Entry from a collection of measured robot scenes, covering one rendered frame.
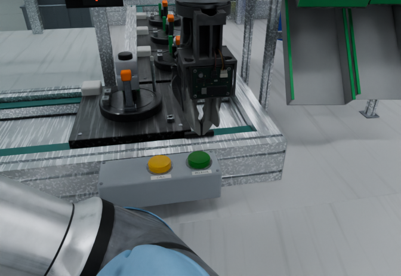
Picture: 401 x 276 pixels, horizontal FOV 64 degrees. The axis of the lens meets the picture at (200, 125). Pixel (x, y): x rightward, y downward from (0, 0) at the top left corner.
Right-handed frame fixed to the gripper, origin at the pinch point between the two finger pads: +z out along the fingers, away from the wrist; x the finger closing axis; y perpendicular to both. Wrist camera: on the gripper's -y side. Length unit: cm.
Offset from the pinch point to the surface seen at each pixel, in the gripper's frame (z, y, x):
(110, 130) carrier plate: 6.7, -11.7, -16.3
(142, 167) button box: 7.7, -0.1, -10.2
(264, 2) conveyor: 8, -138, 61
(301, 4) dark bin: -15.9, -14.1, 21.8
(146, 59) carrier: 7, -51, -8
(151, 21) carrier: 5, -92, -4
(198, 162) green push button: 6.4, 1.6, -0.6
